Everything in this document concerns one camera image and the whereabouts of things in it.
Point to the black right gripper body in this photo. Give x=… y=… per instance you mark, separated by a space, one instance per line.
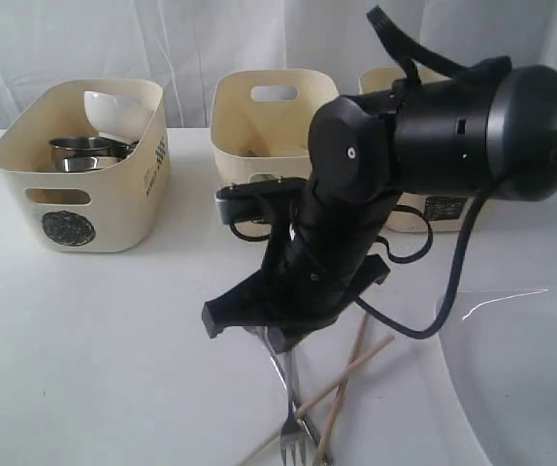
x=325 y=238

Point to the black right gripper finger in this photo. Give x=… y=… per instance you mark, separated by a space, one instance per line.
x=318 y=304
x=247 y=304

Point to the steel mug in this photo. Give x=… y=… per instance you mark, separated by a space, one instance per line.
x=79 y=146
x=121 y=150

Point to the white plastic bowl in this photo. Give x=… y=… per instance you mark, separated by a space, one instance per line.
x=116 y=116

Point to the steel bowl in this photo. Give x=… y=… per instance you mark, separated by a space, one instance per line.
x=88 y=163

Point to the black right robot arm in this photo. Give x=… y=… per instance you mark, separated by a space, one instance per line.
x=488 y=131

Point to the wooden chopstick right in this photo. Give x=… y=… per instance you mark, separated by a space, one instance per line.
x=330 y=420

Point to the steel fork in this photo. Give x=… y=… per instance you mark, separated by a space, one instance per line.
x=292 y=438

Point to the cream bin with square mark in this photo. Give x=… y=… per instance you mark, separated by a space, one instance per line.
x=444 y=213

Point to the cream bin with triangle mark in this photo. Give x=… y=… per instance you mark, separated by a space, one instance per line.
x=260 y=123

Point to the cream bin with circle mark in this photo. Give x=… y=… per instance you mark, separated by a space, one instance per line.
x=107 y=210

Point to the white square plate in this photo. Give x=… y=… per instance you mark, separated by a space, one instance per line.
x=500 y=350

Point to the white backdrop curtain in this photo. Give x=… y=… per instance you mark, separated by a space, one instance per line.
x=188 y=46

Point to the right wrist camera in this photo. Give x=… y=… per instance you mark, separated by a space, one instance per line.
x=260 y=200

